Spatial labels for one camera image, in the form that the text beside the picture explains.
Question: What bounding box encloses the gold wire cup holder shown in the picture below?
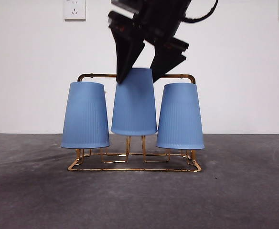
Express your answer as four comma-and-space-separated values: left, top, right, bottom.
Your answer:
67, 73, 202, 173

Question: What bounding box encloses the blue ribbed plastic cup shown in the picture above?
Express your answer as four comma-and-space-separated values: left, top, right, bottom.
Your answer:
60, 82, 111, 150
155, 83, 205, 150
110, 67, 158, 136

